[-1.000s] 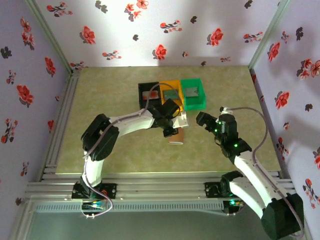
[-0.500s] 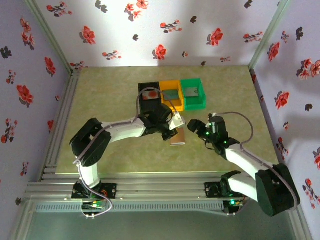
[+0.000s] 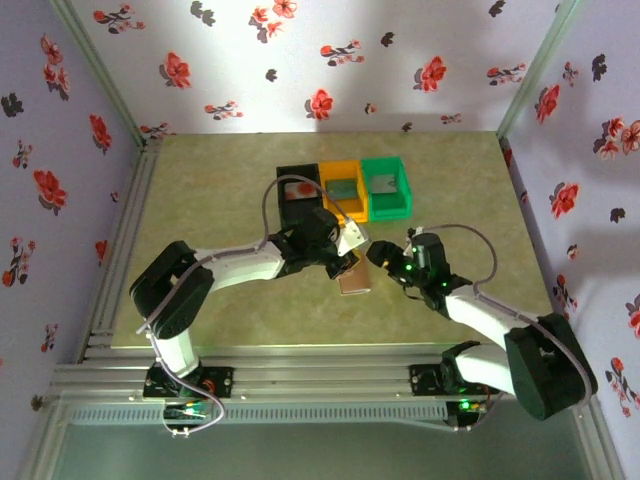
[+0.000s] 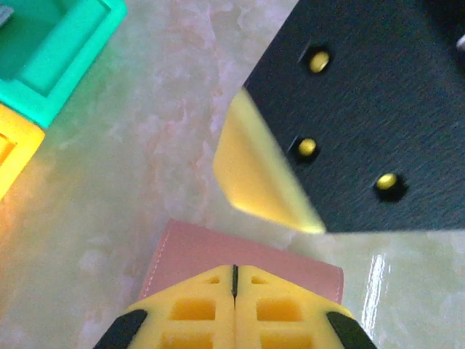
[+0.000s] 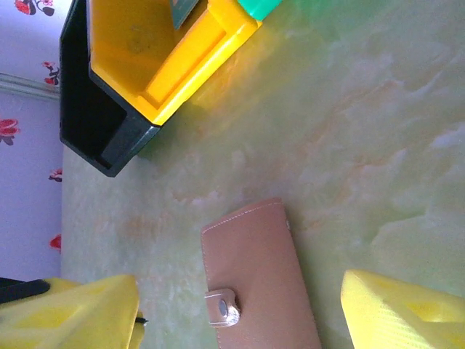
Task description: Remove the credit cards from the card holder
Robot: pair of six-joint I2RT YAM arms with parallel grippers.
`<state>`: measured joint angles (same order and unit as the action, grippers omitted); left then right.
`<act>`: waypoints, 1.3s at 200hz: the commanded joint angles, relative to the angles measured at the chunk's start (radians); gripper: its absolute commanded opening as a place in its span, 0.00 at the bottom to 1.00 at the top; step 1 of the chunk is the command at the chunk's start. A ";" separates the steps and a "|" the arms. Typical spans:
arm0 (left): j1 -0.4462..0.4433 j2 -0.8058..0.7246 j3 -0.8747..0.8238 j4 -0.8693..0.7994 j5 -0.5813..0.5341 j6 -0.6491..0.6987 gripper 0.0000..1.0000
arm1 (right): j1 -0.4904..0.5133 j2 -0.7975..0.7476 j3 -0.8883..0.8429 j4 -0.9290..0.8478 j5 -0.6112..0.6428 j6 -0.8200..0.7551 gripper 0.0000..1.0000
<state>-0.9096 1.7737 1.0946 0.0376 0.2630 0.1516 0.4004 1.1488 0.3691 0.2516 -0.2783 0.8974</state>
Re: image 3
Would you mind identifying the aluminium table side rail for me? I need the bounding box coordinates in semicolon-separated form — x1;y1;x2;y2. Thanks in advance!
79;137;162;362

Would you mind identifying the aluminium corner post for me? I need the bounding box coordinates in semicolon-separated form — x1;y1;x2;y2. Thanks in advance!
49;0;147;147
497;0;584;139

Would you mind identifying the grey left arm cable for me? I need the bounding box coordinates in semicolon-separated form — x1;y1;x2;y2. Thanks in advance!
135;175;354;439

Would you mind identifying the aluminium frame rail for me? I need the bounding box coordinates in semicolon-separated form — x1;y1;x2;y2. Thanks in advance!
49;342;599;402

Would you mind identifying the red white card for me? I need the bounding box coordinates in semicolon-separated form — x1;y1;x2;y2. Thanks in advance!
283;180;317;200

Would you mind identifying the control board with green light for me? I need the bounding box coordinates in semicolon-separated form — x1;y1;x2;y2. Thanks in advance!
447;397;489;416
162;399;211;421

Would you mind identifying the grey right arm cable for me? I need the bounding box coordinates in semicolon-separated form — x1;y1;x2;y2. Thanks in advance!
409;223;600;434

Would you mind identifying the green plastic bin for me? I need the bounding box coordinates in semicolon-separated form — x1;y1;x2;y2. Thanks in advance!
360;156;415;222

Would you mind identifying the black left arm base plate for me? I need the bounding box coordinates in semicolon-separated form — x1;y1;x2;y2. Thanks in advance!
143;366;235;400

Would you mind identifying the grey card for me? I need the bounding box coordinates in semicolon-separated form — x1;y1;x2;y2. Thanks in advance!
368;173;400;195

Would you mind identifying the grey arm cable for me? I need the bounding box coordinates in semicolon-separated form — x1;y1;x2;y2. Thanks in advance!
135;175;354;439
409;223;600;434

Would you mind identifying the yellow plastic bin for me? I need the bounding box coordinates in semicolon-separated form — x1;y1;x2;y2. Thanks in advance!
318;159;370;225

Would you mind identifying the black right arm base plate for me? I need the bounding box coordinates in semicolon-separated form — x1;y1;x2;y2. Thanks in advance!
408;363;501;396

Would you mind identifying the slotted grey cable duct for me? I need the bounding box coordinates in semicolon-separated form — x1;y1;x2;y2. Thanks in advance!
67;402;449;426

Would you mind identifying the teal AION VIP card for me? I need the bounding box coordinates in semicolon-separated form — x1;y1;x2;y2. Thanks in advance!
325;178;359;200

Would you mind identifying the black plastic bin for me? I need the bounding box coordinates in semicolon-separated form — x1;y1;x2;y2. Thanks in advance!
275;162;325;230

